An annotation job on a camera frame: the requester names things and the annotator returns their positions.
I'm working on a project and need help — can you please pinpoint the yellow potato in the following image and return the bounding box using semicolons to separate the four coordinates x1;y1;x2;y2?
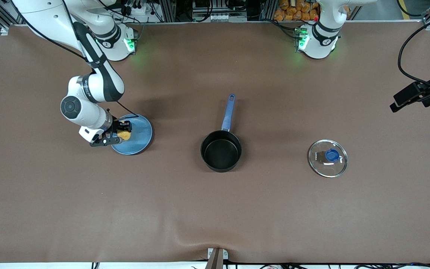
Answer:
117;120;133;141

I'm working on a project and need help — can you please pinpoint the glass lid with blue knob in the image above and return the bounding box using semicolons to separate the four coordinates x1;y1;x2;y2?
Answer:
308;139;349;178

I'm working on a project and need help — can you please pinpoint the blue round plate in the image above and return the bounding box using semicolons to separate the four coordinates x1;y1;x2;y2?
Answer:
110;114;153;155

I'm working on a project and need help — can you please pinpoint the white power strip with plugs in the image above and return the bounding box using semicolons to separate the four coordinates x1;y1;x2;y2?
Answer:
122;0;152;16

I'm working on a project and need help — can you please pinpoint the bag of orange buns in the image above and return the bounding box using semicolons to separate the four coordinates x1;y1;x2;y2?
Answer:
274;0;320;21

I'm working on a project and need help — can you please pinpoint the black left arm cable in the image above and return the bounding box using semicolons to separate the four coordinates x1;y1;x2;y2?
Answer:
398;21;430;95

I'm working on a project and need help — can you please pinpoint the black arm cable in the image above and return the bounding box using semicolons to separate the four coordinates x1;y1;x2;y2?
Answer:
398;21;430;95
12;0;139;118

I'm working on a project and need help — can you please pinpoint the black pot with blue handle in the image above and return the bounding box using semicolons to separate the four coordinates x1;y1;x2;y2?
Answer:
200;93;242;173

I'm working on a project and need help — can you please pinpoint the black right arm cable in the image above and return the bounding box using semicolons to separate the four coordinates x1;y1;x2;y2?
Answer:
12;0;139;118

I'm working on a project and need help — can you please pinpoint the metal table clamp bracket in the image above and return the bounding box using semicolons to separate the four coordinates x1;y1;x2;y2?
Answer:
207;247;229;269

